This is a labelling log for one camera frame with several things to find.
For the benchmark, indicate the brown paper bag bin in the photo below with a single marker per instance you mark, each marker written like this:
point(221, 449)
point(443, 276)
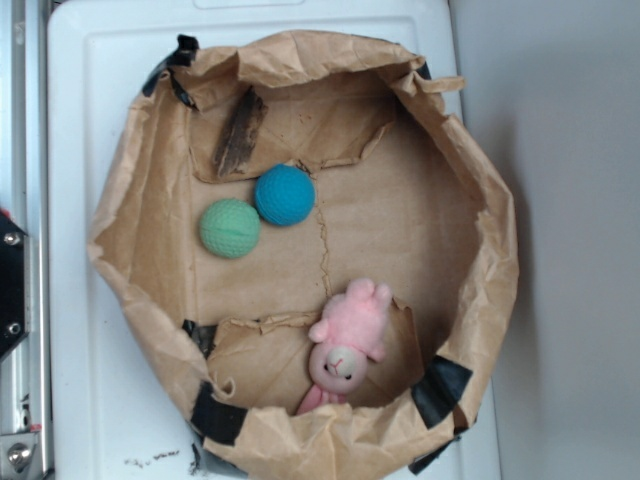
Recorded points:
point(403, 195)

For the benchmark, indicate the white plastic tray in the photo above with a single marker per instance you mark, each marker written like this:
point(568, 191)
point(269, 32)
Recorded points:
point(112, 417)

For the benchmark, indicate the brown wood bark piece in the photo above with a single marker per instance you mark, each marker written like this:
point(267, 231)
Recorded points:
point(239, 135)

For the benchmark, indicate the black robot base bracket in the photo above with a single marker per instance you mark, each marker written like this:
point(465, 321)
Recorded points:
point(14, 287)

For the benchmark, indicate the metal rail frame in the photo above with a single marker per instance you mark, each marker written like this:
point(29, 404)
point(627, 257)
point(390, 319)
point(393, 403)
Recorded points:
point(27, 450)

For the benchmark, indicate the blue dimpled ball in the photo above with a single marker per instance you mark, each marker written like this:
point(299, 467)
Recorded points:
point(284, 195)

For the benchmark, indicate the pink plush bunny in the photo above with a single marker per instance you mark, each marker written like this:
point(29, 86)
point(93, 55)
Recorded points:
point(347, 337)

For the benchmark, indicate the green dimpled ball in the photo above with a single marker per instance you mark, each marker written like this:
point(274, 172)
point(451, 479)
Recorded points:
point(229, 228)

